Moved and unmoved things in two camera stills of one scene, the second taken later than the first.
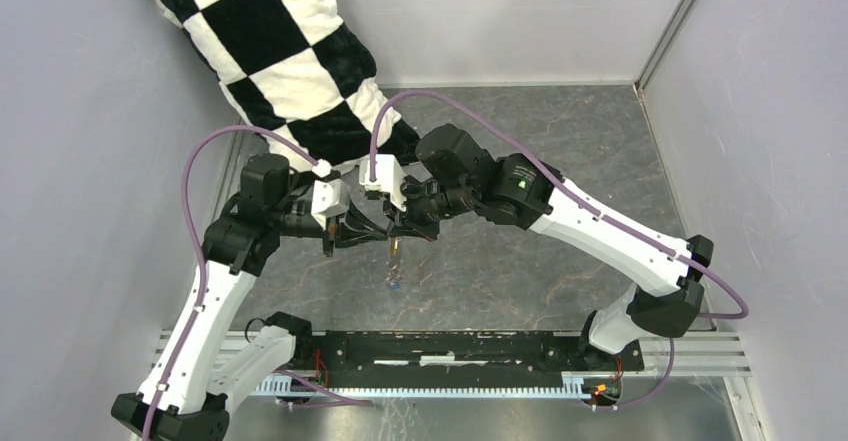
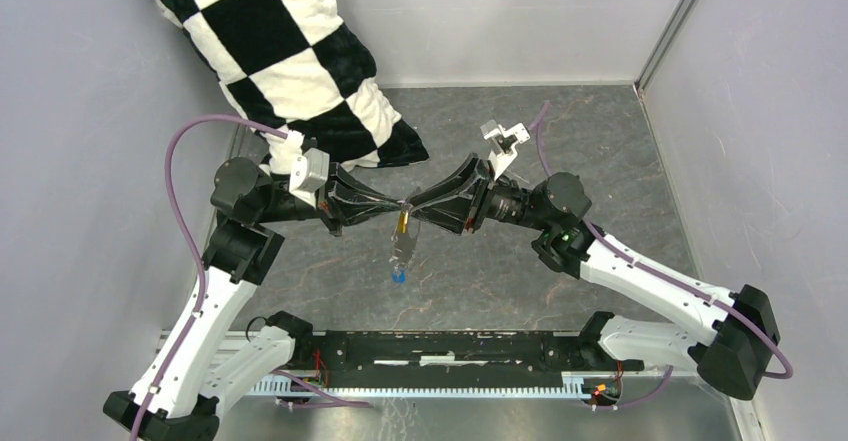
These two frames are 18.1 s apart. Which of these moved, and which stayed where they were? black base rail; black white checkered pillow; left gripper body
Moved: left gripper body
Stayed: black base rail; black white checkered pillow
